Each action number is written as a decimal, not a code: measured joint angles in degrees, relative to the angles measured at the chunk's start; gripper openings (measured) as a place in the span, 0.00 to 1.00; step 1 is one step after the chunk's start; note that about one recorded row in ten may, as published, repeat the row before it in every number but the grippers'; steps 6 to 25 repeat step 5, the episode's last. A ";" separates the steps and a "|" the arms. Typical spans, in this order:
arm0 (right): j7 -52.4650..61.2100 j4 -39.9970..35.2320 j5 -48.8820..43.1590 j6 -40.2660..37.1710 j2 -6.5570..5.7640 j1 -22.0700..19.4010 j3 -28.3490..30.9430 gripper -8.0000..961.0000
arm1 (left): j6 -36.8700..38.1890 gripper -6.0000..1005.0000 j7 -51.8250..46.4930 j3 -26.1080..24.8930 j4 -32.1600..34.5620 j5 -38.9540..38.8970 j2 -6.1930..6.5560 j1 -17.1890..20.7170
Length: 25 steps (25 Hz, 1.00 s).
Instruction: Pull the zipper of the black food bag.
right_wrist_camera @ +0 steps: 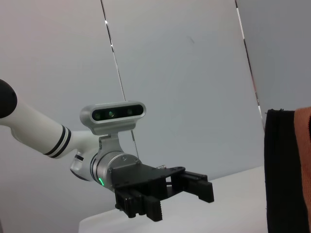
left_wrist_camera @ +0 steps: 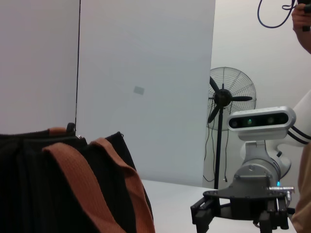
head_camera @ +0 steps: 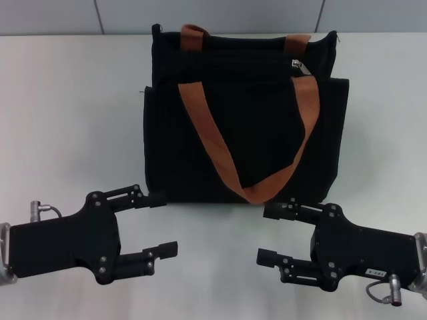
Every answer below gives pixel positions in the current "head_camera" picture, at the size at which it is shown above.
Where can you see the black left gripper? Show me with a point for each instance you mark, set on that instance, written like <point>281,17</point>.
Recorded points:
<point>63,246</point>

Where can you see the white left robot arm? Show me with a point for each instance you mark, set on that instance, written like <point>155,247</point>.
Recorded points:
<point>5,278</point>

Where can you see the silver zipper pull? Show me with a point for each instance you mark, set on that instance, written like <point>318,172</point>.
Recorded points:
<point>302,68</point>

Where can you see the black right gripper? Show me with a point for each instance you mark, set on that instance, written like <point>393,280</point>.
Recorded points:
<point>360,250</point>

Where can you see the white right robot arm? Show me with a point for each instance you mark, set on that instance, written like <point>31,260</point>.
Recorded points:
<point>422,246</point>

